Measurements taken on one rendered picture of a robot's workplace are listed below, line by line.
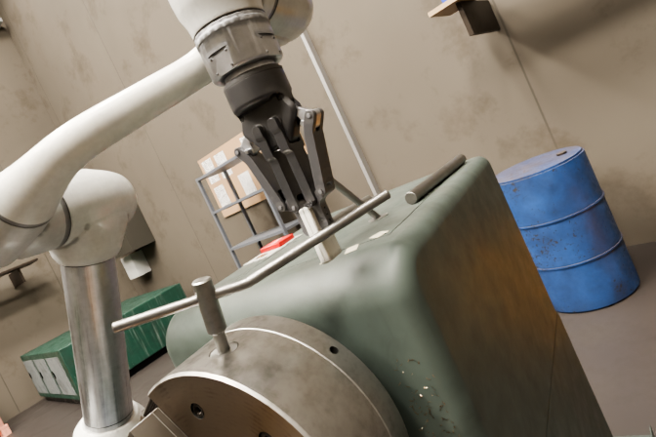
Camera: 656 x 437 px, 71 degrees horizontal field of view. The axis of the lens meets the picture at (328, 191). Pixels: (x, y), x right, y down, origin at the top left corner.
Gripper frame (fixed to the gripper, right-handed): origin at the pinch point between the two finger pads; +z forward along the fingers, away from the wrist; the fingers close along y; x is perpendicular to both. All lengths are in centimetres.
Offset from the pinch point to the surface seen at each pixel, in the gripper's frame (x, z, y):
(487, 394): 6.3, 27.4, 8.8
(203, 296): -12.4, 0.5, -8.8
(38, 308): 298, 23, -762
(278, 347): -9.1, 9.3, -5.2
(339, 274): 1.8, 6.3, -1.4
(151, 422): -17.7, 11.3, -19.1
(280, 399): -14.8, 11.8, -2.0
